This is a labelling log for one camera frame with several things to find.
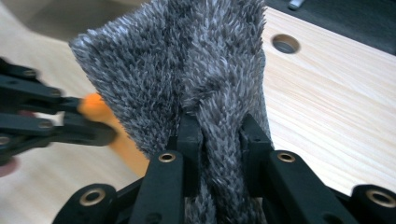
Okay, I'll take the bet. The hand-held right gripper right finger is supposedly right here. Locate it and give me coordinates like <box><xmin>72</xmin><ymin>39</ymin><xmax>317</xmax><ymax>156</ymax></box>
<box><xmin>238</xmin><ymin>113</ymin><xmax>274</xmax><ymax>198</ymax></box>

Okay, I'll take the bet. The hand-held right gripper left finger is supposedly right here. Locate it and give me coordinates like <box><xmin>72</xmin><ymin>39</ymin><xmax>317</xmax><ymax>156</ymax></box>
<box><xmin>167</xmin><ymin>113</ymin><xmax>205</xmax><ymax>198</ymax></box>

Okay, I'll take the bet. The orange plush toy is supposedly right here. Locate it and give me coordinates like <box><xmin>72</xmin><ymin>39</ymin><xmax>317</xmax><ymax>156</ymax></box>
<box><xmin>78</xmin><ymin>92</ymin><xmax>151</xmax><ymax>178</ymax></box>

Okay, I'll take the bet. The grey fluffy cloth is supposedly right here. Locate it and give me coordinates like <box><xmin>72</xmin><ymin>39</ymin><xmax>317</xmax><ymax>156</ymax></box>
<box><xmin>68</xmin><ymin>0</ymin><xmax>276</xmax><ymax>224</ymax></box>

